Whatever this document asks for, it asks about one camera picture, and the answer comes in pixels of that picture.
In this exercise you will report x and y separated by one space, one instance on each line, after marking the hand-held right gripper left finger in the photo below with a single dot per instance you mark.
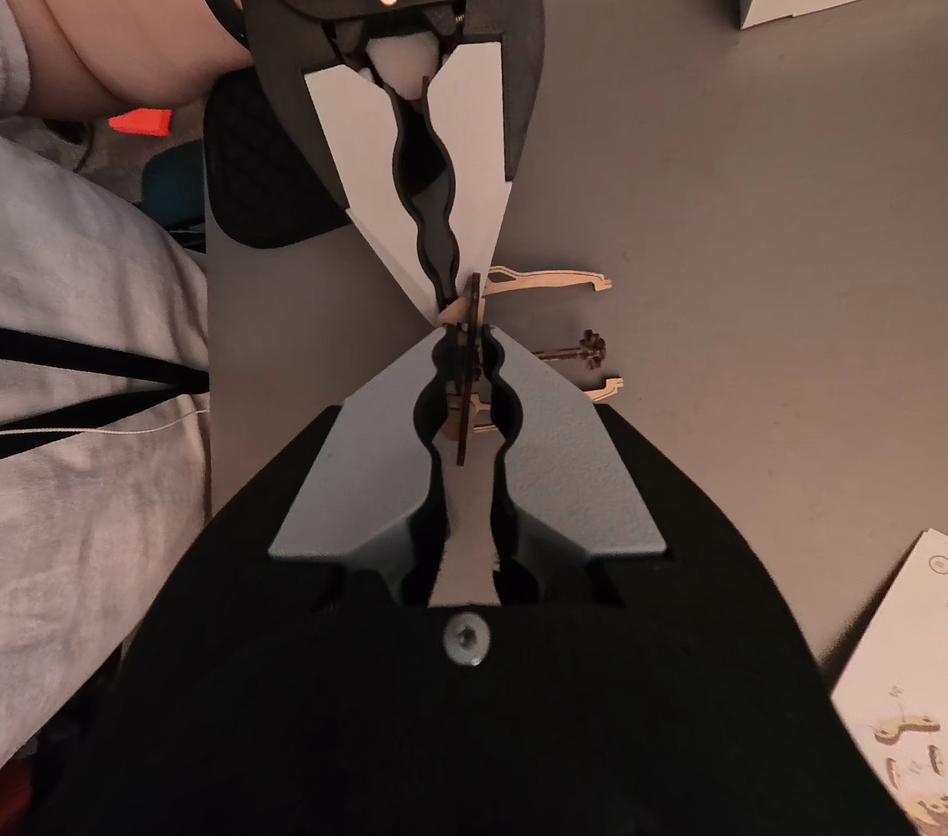
348 480

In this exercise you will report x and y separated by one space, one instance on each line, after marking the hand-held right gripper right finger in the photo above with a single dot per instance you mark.
585 480

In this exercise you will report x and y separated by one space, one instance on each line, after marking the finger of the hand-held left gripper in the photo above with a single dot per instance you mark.
355 140
478 132

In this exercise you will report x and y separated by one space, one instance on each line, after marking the dark wooden model part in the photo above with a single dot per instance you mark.
466 406

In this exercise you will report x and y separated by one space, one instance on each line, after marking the wooden crossbow model assembly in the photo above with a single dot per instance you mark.
452 314

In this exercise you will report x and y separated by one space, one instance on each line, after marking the person's left forearm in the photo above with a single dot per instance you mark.
52 21

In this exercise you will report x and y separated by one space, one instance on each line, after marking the dark teal object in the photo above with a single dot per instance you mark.
178 184

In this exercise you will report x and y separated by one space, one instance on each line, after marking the orange fabric piece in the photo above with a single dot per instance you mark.
141 121

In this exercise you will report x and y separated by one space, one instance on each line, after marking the illustrated instruction booklet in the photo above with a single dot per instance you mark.
903 665

